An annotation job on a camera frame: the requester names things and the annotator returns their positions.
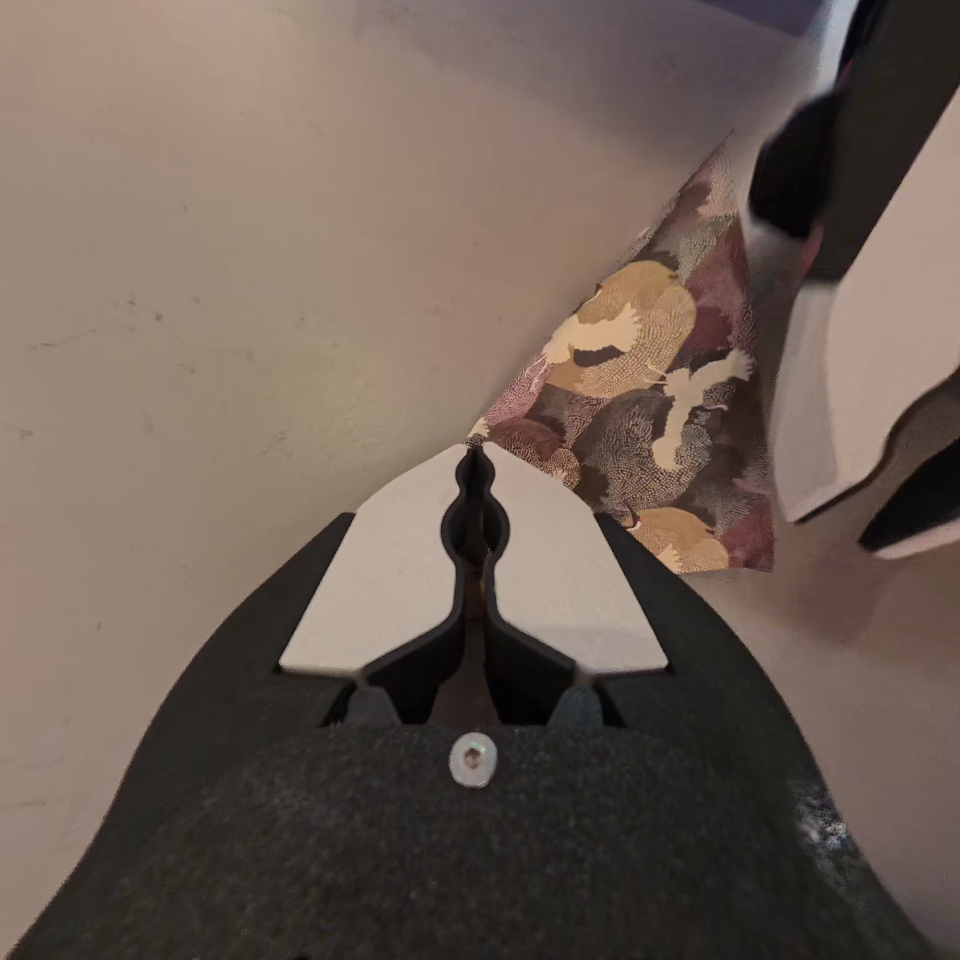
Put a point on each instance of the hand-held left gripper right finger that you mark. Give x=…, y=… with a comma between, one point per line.
x=570, y=592

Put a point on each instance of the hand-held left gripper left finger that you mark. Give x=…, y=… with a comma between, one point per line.
x=375, y=585

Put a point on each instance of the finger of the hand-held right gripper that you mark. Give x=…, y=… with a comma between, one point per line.
x=930, y=495
x=847, y=375

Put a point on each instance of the bird patterned origami paper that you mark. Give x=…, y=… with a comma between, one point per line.
x=637, y=412

